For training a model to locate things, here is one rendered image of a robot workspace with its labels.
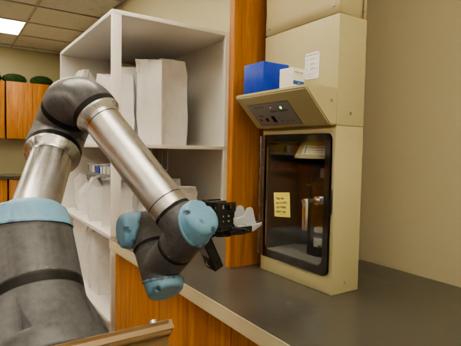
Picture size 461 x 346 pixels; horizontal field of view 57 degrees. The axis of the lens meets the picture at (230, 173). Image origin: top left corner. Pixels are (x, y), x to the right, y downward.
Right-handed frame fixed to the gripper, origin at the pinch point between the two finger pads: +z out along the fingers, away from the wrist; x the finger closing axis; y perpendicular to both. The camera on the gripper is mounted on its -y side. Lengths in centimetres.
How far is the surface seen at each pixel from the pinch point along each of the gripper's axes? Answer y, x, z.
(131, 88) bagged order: 51, 133, 16
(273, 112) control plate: 30.7, 13.5, 16.0
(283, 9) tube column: 63, 18, 23
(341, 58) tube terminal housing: 45, -5, 24
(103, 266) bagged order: -48, 151, 7
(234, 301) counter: -20.4, 4.8, -2.8
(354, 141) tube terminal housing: 22.6, -5.3, 30.1
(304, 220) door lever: 0.4, -0.7, 16.5
